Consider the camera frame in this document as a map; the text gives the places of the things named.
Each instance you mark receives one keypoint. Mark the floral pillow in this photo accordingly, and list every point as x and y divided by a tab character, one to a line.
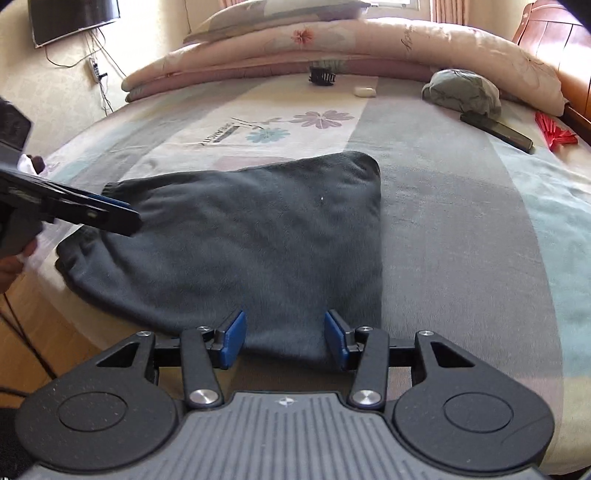
277	16

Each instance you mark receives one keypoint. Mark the wooden bed headboard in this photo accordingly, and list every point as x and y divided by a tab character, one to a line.
563	50

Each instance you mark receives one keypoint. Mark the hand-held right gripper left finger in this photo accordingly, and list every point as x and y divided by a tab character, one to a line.
233	337

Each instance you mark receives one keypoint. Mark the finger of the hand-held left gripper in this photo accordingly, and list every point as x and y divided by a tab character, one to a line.
92	212

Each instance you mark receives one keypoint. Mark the black hair claw clip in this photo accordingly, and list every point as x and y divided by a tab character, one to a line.
322	76

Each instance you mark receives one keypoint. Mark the white earbuds case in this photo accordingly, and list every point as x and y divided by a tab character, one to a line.
364	92

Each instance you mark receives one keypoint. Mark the folded grey cat-print garment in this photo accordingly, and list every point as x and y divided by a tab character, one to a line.
464	92

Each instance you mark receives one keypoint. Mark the black wall screen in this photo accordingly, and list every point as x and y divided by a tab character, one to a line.
69	18

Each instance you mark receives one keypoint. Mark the wall power strip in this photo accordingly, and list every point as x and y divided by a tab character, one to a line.
95	69

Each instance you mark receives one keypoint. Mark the pink striped curtain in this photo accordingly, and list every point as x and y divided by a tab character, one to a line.
450	11

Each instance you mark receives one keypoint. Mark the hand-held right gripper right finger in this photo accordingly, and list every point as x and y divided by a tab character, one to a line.
334	339

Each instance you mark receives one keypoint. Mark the red folding fan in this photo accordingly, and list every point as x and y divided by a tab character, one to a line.
556	134

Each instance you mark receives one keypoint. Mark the dark grey pants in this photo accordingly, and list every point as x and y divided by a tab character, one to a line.
254	240

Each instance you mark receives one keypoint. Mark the black smartphone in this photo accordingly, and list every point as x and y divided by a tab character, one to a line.
498	131

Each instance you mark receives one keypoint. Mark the bright window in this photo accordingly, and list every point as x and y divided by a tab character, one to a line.
392	3

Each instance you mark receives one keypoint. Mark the folded pink floral quilt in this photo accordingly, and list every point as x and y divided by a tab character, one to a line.
369	41

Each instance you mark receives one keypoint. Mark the person's left hand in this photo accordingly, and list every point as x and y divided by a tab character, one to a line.
14	270

